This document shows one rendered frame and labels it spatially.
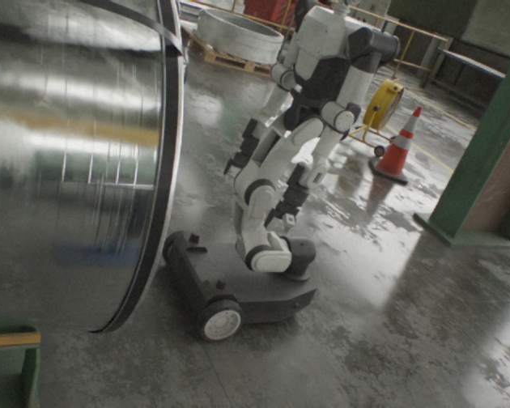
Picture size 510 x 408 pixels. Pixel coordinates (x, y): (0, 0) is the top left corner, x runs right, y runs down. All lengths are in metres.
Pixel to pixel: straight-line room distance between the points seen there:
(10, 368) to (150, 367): 0.48
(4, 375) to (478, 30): 1.73
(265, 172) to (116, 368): 0.95
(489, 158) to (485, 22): 3.48
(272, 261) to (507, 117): 2.43
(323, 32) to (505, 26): 1.23
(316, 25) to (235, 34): 5.32
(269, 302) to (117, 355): 0.69
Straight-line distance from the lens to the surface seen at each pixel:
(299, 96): 2.16
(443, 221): 4.52
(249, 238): 2.35
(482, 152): 4.37
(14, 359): 2.08
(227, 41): 7.42
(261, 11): 11.23
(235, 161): 2.42
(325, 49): 2.03
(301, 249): 2.54
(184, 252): 2.48
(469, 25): 0.85
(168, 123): 1.26
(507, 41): 0.92
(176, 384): 2.11
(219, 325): 2.30
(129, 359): 2.16
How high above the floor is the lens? 1.49
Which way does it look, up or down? 25 degrees down
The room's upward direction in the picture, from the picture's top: 21 degrees clockwise
